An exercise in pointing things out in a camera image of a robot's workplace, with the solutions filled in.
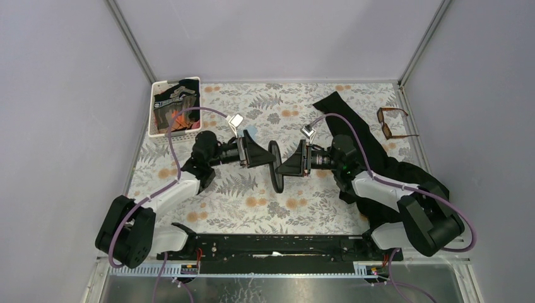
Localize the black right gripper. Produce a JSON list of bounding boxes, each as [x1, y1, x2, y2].
[[275, 139, 341, 177]]

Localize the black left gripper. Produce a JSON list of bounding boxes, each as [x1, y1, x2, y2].
[[208, 130, 276, 169]]

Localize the black glasses case tan lining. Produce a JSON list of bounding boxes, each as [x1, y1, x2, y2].
[[268, 140, 284, 194]]

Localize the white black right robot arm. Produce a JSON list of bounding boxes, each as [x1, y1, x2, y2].
[[273, 135, 465, 260]]

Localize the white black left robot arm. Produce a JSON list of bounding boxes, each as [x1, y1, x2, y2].
[[95, 131, 281, 268]]

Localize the brown tortoiseshell sunglasses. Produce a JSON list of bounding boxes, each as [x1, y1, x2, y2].
[[376, 107, 420, 141]]

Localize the light blue cleaning cloth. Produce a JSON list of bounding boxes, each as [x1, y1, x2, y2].
[[240, 125, 258, 141]]

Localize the floral patterned table mat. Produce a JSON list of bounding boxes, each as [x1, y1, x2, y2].
[[156, 83, 420, 234]]

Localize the black cloth garment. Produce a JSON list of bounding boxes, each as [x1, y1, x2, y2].
[[313, 92, 450, 229]]

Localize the white perforated plastic basket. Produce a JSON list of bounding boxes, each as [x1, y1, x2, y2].
[[147, 76, 202, 144]]

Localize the black orange clothes in basket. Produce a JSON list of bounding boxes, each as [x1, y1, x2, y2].
[[151, 77, 201, 134]]

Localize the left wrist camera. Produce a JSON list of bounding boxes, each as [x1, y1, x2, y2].
[[226, 114, 244, 129]]

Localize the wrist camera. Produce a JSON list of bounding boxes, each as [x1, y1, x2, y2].
[[300, 124, 317, 142], [226, 114, 244, 129]]

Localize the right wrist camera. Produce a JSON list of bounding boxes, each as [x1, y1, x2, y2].
[[300, 124, 317, 142]]

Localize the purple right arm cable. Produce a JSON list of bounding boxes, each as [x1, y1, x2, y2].
[[311, 112, 478, 253]]

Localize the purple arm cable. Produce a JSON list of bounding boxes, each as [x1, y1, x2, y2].
[[311, 112, 478, 253], [107, 107, 231, 270]]

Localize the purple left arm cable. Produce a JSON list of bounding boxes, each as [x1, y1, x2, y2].
[[107, 107, 231, 270]]

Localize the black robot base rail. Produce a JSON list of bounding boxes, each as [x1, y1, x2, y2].
[[168, 234, 392, 273]]

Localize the grey slotted cable duct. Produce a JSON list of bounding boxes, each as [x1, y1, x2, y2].
[[109, 263, 386, 279]]

